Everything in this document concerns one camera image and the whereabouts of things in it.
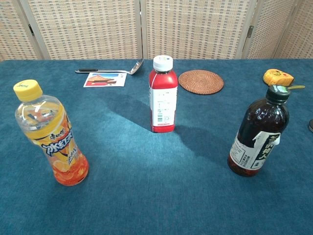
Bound palace picture postcard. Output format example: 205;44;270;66
83;72;128;88

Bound orange iced tea bottle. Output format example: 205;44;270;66
13;79;89;187

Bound blue table cloth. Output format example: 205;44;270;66
0;58;313;235

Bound round woven rattan coaster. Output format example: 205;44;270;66
178;70;224;95

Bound dark tea bottle black cap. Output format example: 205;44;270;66
227;85;291;177

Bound yellow tape measure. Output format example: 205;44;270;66
263;69;306;91

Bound red juice bottle white cap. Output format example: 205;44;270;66
149;55;179;133

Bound woven folding screen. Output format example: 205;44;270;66
0;0;313;62

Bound metal ladle black handle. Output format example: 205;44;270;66
75;58;144;75

